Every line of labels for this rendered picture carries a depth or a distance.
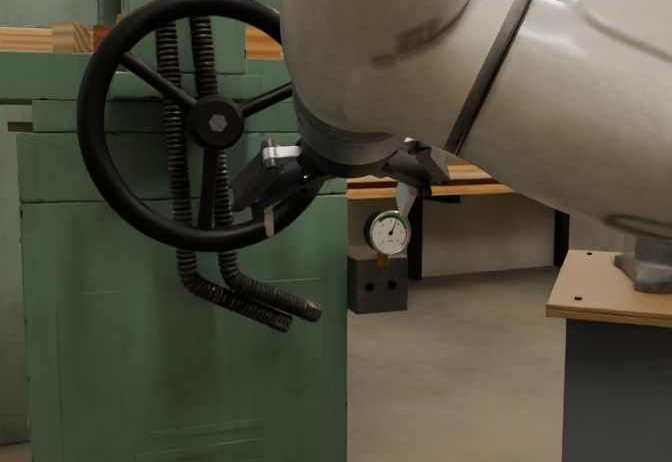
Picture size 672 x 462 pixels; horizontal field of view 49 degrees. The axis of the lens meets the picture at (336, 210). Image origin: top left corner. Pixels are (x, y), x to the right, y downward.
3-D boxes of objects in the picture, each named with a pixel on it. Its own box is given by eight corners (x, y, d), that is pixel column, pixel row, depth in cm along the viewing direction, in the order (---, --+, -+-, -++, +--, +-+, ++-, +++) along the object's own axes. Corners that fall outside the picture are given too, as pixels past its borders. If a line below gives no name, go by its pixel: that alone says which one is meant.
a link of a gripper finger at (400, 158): (345, 129, 61) (358, 123, 60) (415, 160, 70) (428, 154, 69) (353, 172, 60) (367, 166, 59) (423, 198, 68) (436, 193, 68)
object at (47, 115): (32, 132, 92) (31, 99, 92) (43, 131, 112) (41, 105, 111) (335, 131, 105) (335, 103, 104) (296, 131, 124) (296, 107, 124)
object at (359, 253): (357, 315, 104) (357, 260, 104) (330, 297, 116) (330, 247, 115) (411, 311, 107) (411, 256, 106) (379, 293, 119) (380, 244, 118)
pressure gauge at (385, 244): (369, 270, 101) (370, 211, 100) (360, 265, 105) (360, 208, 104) (411, 267, 103) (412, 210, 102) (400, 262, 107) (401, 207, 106)
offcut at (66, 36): (52, 53, 94) (51, 22, 94) (70, 56, 97) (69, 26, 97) (73, 52, 93) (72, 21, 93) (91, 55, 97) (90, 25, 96)
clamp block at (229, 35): (126, 71, 86) (123, -8, 85) (121, 79, 98) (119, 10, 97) (250, 74, 90) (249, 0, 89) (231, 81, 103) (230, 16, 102)
